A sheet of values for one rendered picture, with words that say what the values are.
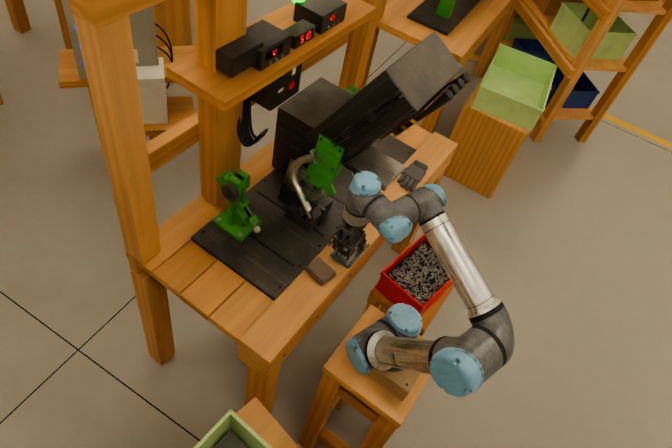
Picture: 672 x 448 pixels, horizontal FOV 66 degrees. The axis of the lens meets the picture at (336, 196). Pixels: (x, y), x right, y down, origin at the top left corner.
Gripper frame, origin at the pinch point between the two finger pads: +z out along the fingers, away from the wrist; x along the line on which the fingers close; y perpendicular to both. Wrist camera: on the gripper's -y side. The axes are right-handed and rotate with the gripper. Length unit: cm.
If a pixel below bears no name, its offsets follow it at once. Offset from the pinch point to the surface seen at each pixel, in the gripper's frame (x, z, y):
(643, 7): 36, 10, -310
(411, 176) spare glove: -11, 37, -83
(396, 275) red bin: 10, 41, -34
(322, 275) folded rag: -11.0, 36.3, -11.7
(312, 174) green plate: -37, 19, -36
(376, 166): -19, 16, -56
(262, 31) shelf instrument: -64, -32, -34
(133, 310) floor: -99, 129, 14
